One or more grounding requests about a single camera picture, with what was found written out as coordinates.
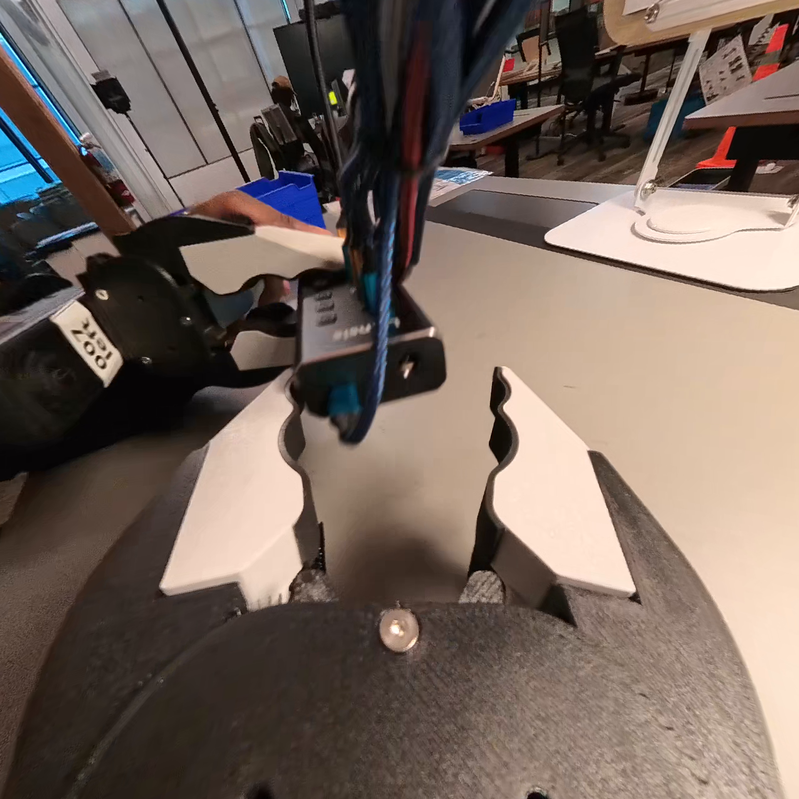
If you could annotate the white monitor stand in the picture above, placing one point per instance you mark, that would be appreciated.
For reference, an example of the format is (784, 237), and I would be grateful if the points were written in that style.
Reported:
(599, 243)

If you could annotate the blue plastic bin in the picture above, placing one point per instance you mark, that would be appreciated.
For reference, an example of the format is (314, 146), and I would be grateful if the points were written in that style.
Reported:
(487, 118)
(293, 200)

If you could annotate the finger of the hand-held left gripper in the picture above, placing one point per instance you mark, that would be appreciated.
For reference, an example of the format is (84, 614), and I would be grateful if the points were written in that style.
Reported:
(249, 256)
(268, 353)

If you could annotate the black computer monitor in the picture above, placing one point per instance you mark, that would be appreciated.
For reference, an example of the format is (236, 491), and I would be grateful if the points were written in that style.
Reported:
(306, 56)

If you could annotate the dark wooden table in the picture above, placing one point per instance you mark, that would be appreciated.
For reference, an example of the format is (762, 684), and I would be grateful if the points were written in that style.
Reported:
(749, 103)

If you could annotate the black mesh office chair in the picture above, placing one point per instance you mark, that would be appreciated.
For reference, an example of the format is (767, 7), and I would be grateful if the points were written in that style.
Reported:
(580, 50)

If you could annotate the printed paper sheets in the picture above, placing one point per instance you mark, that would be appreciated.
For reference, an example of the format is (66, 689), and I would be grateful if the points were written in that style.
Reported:
(459, 178)

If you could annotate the wooden office desk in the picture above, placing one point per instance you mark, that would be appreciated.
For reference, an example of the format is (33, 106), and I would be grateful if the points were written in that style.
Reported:
(524, 118)

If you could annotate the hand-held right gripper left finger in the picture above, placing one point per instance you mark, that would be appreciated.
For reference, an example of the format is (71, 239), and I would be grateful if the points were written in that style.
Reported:
(237, 499)

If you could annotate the black floor lamp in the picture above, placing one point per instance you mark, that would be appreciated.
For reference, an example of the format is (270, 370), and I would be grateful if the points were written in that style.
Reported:
(203, 93)

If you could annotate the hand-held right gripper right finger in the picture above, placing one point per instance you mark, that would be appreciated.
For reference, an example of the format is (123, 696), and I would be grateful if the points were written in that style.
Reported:
(555, 505)

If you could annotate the orange traffic cone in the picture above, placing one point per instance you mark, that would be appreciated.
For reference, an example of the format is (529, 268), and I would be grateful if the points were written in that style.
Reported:
(721, 153)

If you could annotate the black wall sensor box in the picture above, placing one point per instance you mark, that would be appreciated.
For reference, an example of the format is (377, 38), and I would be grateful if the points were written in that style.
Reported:
(111, 93)

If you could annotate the slim black USB hub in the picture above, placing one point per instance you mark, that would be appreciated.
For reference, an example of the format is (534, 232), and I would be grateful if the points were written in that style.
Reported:
(324, 337)

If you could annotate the wooden post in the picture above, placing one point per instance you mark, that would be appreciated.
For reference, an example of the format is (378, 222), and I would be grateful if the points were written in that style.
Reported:
(56, 150)

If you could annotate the red fire extinguisher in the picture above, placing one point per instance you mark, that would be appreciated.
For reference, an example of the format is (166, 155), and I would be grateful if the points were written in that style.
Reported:
(115, 187)

